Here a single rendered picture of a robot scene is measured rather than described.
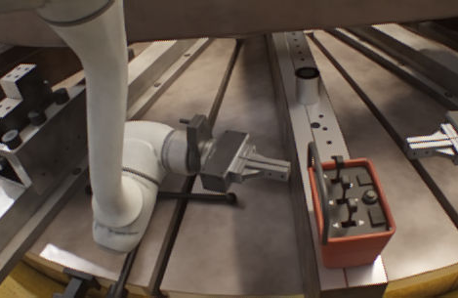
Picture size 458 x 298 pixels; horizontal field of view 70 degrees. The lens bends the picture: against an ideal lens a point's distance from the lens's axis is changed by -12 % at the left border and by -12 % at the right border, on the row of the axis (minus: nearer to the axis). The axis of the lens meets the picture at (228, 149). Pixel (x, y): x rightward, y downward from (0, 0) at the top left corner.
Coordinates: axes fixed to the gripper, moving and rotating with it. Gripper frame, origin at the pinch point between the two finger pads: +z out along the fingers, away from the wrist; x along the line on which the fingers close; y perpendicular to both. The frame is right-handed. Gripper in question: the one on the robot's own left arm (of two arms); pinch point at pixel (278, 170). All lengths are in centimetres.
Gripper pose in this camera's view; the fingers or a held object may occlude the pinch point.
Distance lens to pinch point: 70.2
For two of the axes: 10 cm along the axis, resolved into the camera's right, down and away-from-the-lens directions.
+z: 9.2, 1.6, -3.7
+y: 1.3, 7.5, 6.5
